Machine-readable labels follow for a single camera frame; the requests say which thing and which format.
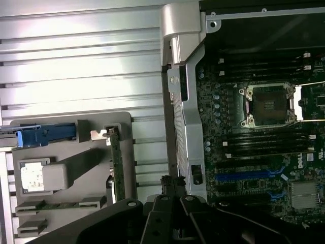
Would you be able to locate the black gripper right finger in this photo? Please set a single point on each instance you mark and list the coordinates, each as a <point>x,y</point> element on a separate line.
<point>228,228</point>

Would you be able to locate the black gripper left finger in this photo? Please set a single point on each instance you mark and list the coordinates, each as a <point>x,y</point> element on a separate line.
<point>101,223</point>

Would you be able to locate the black expansion slot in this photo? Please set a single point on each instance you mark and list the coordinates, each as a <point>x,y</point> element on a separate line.
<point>248,199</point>
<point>241,164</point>
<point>241,189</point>

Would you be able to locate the blue expansion slot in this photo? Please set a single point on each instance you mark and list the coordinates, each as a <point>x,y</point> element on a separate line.
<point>241,176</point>

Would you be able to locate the black RAM slot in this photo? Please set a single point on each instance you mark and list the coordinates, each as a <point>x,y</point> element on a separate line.
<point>264,67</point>
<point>264,74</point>
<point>269,149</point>
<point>264,55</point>
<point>269,143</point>
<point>269,137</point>
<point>264,61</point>
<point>269,155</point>

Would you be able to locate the green RAM stick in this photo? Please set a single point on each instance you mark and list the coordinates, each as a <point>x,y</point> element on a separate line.
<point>58,206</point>

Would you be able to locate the grey parts rack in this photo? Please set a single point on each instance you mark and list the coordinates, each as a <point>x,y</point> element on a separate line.
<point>83,162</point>

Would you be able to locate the silver chipset heatsink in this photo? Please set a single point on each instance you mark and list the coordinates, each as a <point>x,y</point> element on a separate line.
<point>304,194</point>

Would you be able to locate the silver CPU chip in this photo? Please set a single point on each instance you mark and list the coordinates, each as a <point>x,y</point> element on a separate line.
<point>31,176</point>

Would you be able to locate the hard disk with blue caddy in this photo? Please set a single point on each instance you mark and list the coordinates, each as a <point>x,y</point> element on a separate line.
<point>33,138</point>

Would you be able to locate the open black PC case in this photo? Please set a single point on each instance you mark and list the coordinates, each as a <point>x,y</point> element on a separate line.
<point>189,114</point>

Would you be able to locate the CPU socket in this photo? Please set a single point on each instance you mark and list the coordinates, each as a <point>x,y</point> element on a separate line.
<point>269,104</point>

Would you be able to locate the thin locking lever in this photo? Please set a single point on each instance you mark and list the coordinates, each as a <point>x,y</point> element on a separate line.
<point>314,121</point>
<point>312,83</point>

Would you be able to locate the silver socket cover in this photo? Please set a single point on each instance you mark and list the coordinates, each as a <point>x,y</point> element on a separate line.
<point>297,104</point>

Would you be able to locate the green motherboard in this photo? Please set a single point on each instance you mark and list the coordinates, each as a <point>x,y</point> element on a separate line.
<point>309,106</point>

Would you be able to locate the grey corner clamp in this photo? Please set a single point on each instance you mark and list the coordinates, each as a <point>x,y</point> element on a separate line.
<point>177,25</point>

